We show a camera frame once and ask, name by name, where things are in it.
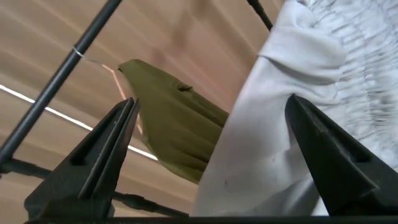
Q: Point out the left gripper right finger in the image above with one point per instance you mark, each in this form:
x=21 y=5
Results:
x=342 y=174

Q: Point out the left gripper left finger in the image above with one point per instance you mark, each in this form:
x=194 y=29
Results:
x=87 y=180

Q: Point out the pale grey shorts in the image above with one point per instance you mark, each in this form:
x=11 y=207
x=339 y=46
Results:
x=264 y=140

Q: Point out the pink clothes hanger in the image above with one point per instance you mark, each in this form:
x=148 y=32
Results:
x=113 y=82

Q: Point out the green long-sleeved shirt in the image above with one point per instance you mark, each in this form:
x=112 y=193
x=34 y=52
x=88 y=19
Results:
x=174 y=124

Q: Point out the black clothes rack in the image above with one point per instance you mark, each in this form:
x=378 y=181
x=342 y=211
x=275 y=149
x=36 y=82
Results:
x=62 y=71

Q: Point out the beige curtain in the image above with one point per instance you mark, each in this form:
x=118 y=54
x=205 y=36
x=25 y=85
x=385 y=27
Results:
x=186 y=31

